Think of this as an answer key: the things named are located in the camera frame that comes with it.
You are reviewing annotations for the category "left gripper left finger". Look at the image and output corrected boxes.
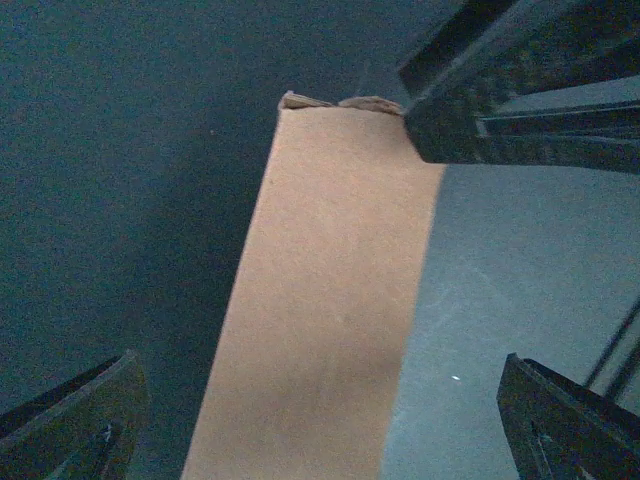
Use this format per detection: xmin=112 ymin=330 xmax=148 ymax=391
xmin=1 ymin=350 xmax=149 ymax=479

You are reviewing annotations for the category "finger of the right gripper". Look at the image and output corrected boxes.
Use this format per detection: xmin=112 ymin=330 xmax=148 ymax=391
xmin=397 ymin=1 xmax=550 ymax=99
xmin=404 ymin=69 xmax=639 ymax=174

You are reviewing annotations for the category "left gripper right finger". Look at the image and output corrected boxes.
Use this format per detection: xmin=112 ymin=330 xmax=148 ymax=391
xmin=497 ymin=353 xmax=639 ymax=479

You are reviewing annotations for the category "cardboard box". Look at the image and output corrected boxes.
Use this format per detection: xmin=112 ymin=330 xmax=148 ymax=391
xmin=182 ymin=92 xmax=444 ymax=479

